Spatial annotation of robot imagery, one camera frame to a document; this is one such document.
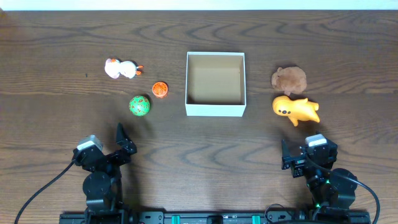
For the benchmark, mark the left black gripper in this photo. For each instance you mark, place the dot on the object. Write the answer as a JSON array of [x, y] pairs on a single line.
[[117, 155]]

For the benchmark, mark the brown plush toy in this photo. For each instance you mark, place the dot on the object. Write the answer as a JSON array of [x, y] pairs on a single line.
[[289, 80]]

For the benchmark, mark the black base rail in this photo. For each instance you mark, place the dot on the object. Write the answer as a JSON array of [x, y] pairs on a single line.
[[210, 218]]

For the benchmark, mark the orange ribbed round toy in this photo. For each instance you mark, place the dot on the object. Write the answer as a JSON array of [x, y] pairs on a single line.
[[160, 89]]

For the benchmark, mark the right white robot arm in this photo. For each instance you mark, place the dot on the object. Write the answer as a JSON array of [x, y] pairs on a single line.
[[330, 189]]

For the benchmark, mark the green number ball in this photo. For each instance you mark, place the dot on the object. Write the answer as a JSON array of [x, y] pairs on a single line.
[[139, 105]]

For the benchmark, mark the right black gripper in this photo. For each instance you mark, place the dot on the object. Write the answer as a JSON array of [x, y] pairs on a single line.
[[298, 162]]

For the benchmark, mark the white cardboard box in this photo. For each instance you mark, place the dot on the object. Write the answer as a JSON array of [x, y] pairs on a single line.
[[215, 84]]

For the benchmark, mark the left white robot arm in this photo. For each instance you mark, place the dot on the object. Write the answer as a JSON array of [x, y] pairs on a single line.
[[103, 187]]

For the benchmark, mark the white pink duck toy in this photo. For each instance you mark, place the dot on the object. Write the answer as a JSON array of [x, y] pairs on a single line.
[[114, 68]]

